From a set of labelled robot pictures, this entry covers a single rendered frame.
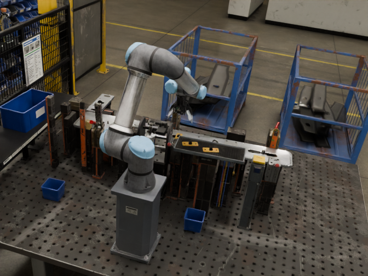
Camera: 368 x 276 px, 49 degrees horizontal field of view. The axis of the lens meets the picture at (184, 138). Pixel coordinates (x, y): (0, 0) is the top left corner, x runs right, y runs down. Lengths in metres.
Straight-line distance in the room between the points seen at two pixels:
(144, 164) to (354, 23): 8.74
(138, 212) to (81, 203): 0.61
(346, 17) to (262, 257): 8.35
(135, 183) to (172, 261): 0.49
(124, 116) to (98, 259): 0.74
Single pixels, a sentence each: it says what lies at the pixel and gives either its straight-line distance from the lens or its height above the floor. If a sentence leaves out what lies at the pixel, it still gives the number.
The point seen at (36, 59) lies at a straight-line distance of 2.83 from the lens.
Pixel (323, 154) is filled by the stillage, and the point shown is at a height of 0.19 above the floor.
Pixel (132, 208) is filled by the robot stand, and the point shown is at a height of 1.02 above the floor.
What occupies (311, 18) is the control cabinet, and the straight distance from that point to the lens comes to 10.07.
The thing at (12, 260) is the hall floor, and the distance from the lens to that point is 3.15.
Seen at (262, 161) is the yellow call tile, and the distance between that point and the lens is 2.10.
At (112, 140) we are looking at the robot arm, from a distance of 1.83.
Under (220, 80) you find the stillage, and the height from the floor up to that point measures 0.51.
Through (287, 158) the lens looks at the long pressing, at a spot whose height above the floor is 1.00.
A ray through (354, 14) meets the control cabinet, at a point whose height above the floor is 0.53.
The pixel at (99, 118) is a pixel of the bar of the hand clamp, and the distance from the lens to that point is 2.42.
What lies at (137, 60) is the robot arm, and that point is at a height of 1.64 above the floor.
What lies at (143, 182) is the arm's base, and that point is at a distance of 1.83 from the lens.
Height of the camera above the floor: 2.25
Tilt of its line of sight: 30 degrees down
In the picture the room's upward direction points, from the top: 7 degrees clockwise
